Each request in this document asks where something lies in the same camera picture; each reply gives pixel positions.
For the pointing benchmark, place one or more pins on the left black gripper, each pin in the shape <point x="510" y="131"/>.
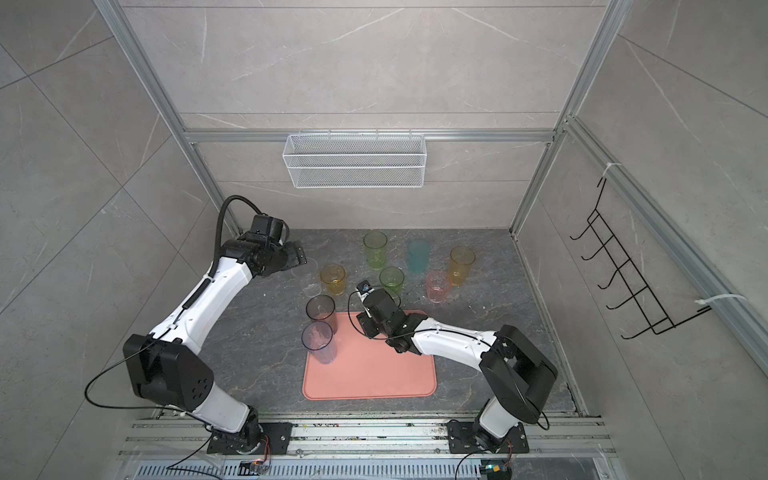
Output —
<point x="295" y="255"/>

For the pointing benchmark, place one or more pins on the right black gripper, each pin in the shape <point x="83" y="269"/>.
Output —
<point x="366" y="325"/>

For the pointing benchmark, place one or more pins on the dark grey tall glass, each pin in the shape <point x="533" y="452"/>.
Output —
<point x="322" y="308"/>

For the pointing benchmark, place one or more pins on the blue tall glass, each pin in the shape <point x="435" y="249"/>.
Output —
<point x="318" y="339"/>

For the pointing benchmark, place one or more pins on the green tall glass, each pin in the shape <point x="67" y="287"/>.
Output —
<point x="375" y="243"/>

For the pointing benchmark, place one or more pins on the clear short glass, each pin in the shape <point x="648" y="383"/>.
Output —
<point x="307" y="277"/>

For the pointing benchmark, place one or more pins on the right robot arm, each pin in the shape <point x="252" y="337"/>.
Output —
<point x="520" y="376"/>

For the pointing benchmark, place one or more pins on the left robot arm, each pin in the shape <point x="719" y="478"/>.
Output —
<point x="164" y="366"/>

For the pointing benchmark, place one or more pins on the pink plastic tray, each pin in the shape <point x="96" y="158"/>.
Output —
<point x="367" y="369"/>

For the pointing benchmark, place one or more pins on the green short glass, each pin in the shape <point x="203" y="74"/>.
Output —
<point x="392" y="279"/>

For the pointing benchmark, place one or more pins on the yellow short glass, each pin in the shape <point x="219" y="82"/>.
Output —
<point x="333" y="277"/>

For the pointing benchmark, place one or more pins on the pink short glass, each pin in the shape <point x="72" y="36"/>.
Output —
<point x="438" y="286"/>

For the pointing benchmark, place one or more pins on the teal tall glass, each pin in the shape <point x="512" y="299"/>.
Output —
<point x="418" y="256"/>

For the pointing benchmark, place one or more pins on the amber tall glass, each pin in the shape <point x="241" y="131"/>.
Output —
<point x="462" y="259"/>

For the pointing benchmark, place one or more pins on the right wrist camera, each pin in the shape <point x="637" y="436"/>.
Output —
<point x="363" y="288"/>

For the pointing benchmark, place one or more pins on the white wire mesh basket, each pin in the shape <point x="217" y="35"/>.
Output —
<point x="346" y="161"/>

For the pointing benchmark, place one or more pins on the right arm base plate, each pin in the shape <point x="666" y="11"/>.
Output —
<point x="468" y="437"/>

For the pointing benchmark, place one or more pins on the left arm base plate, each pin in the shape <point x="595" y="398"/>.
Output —
<point x="254" y="439"/>

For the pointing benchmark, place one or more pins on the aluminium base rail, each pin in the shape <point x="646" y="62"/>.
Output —
<point x="358" y="446"/>

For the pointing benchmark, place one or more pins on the black wire hook rack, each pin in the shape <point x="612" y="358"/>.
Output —
<point x="626" y="271"/>

